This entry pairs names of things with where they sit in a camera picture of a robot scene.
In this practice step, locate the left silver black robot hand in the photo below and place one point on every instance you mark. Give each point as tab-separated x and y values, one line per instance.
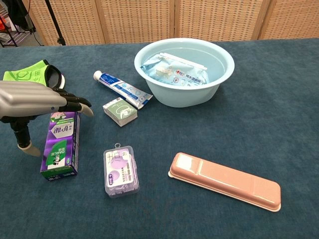
27	97

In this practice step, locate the purple carton box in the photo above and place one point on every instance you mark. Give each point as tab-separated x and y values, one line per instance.
59	147

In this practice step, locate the small green white box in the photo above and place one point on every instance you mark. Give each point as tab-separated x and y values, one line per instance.
119	110

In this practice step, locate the wet wipes pack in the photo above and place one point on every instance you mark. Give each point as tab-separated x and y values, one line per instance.
179	74

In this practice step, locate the white blue toothpaste tube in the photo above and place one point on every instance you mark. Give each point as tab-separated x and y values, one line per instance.
122	87

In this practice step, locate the light blue plastic basin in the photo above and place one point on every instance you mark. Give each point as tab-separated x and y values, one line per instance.
184	97

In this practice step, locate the green cloth with black trim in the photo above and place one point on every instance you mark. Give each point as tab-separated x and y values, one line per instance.
25	73

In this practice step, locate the white round plate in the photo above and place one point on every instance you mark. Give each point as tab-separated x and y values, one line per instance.
63	81

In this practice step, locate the black tripod stand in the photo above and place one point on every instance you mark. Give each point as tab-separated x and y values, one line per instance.
60	41

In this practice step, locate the black rack with clothes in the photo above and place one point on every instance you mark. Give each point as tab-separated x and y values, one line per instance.
18	15

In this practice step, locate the clear purple floss case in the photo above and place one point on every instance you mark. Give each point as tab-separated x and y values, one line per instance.
120	171

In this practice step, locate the woven wooden folding screen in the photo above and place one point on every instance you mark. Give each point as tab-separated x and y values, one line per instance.
137	20

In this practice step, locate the dark teal table mat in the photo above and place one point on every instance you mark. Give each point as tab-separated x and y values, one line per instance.
224	129

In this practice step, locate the pink toothbrush case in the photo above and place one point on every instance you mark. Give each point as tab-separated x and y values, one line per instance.
224	180

